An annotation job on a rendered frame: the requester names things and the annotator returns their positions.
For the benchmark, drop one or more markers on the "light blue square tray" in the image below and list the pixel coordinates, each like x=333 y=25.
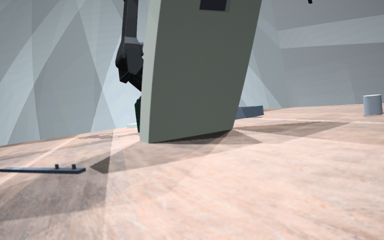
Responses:
x=249 y=111

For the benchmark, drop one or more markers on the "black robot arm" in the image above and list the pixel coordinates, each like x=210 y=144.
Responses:
x=129 y=59

